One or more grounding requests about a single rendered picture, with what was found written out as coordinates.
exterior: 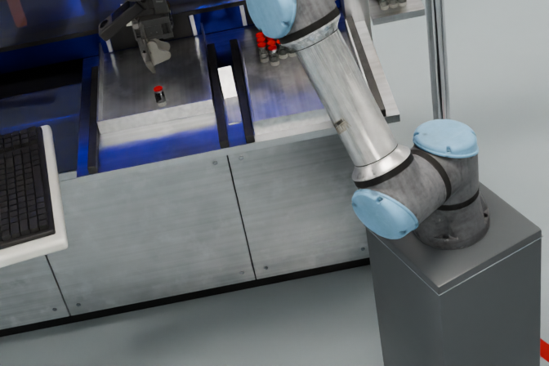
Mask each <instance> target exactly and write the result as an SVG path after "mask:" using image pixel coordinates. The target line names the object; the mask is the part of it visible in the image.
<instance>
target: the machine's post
mask: <svg viewBox="0 0 549 366"><path fill-rule="evenodd" d="M341 10H342V13H343V15H344V18H345V17H348V16H352V17H353V20H354V22H359V21H363V20H364V21H365V24H366V25H367V28H368V31H369V34H370V37H371V39H372V40H373V35H372V27H371V20H370V12H369V4H368V0H341Z"/></svg>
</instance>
